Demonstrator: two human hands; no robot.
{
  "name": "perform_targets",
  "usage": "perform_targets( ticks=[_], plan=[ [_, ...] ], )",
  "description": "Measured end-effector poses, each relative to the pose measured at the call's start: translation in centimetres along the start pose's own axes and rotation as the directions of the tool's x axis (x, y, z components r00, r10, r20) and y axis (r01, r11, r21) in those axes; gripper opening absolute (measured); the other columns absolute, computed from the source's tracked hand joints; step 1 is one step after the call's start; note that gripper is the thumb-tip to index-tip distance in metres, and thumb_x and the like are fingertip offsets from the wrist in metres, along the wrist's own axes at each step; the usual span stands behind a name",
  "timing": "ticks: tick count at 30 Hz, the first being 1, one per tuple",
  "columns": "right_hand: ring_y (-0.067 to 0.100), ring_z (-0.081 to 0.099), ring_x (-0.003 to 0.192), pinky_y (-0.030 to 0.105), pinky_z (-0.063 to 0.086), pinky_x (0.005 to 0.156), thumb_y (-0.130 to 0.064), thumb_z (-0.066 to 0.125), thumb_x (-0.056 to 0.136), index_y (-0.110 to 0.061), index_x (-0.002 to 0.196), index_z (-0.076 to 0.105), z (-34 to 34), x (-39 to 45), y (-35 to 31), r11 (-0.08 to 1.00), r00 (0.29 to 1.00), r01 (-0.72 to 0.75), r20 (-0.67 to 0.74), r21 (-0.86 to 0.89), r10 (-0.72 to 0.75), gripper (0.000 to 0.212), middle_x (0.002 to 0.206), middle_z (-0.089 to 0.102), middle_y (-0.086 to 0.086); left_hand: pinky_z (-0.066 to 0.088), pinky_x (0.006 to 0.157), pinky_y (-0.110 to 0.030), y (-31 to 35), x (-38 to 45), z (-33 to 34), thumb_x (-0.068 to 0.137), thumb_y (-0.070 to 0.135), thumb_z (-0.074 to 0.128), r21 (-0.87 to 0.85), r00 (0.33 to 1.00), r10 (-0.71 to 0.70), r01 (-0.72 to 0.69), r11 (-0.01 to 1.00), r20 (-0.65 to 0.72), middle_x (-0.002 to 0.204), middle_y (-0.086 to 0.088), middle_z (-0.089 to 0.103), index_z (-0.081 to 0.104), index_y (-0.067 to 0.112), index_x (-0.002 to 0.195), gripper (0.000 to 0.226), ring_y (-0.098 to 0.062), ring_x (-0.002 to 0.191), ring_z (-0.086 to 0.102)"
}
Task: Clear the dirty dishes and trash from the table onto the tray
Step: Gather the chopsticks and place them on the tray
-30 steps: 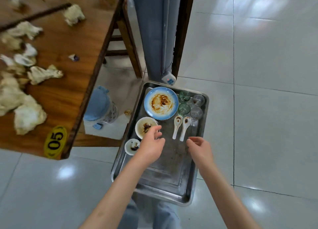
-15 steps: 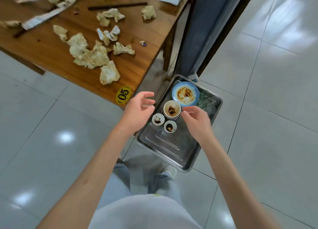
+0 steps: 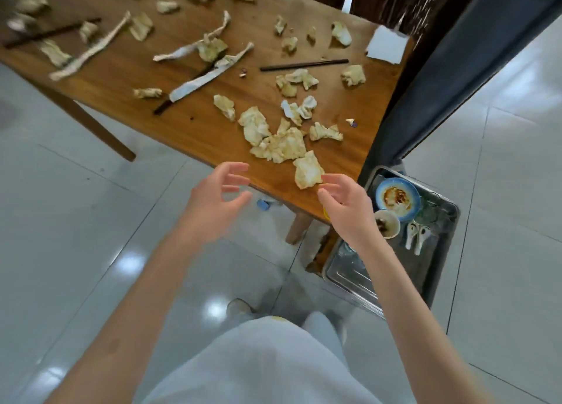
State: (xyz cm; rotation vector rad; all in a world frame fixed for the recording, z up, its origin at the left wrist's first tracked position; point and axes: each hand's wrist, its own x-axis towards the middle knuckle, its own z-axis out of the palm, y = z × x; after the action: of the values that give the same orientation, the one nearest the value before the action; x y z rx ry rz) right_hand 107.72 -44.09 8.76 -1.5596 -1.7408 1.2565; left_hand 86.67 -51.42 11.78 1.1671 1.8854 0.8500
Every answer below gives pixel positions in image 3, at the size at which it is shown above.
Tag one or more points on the person's right hand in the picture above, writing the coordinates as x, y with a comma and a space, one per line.
351, 215

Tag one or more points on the person's left hand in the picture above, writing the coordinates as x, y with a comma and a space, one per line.
210, 206

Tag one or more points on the white bowl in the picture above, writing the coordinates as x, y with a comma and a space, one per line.
386, 224

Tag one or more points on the blue rimmed plate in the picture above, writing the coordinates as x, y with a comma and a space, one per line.
397, 197

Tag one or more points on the white spoon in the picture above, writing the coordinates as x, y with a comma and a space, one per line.
422, 237
410, 232

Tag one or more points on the metal tray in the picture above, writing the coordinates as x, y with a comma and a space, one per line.
421, 267

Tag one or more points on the used napkins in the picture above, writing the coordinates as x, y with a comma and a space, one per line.
285, 145

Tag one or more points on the person's left forearm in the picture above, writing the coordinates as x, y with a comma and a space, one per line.
131, 320

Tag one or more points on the person's right forearm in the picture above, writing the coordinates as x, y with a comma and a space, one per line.
408, 329

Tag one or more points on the dark wooden table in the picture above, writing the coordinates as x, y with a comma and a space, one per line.
109, 83

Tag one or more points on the white paper napkin pack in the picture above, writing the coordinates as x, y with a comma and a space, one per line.
386, 44

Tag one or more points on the grey blue pillar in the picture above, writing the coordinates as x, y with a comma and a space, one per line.
461, 66

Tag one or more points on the dark wooden post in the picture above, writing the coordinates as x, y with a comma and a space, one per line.
426, 44

